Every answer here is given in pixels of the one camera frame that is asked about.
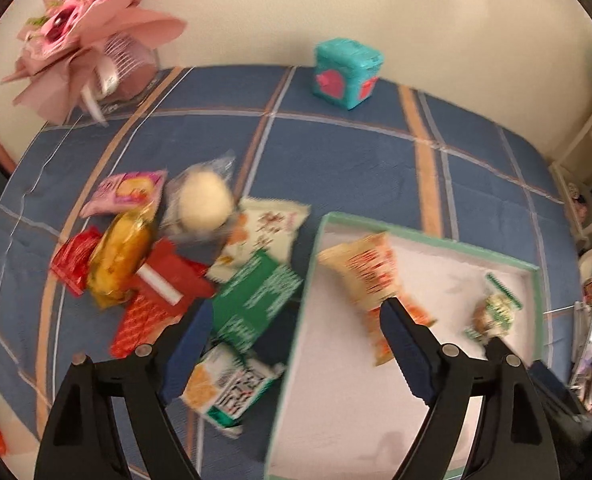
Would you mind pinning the white shelf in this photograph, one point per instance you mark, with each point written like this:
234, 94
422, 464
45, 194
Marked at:
591, 135

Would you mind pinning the red patterned snack packet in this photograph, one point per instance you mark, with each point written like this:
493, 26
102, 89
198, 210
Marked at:
141, 325

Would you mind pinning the teal-rimmed white box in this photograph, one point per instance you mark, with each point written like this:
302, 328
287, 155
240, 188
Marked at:
336, 410

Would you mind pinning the clear-wrapped round pastry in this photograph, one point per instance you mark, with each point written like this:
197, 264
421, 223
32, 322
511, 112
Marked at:
203, 200

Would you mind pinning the green snack packet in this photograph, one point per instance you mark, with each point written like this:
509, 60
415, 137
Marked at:
256, 300

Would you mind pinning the small glossy red packet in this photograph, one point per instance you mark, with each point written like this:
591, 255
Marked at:
73, 260

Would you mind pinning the clear acrylic box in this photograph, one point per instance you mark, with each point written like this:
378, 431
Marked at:
131, 75

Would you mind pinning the dark red white-banded packet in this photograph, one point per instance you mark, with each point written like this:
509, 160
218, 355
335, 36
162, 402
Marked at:
181, 270

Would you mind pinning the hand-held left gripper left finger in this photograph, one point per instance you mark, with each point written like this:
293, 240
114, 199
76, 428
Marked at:
191, 355

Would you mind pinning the pink paper flower bouquet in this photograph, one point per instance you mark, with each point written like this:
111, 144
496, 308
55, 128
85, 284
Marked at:
76, 35

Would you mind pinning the teal toy chest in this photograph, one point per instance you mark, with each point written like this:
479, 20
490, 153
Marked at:
348, 72

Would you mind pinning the dark cloth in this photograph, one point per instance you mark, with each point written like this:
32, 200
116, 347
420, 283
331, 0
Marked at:
561, 410

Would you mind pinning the white green cracker packet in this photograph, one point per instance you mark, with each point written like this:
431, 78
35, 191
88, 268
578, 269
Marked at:
226, 385

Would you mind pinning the cream red-striped snack packet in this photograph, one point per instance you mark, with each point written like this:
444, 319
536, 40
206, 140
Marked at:
371, 280

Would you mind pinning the pink snack packet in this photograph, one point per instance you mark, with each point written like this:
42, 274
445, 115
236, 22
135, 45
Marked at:
121, 192

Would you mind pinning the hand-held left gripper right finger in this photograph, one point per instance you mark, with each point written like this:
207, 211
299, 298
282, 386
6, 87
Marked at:
411, 360

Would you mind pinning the small green white packet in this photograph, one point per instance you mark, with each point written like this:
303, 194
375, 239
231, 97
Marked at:
496, 310

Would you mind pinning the yellow swiss roll packet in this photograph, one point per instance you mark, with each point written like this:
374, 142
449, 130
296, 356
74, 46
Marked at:
118, 255

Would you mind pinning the blue plaid tablecloth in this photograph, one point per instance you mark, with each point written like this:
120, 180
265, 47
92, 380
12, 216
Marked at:
326, 160

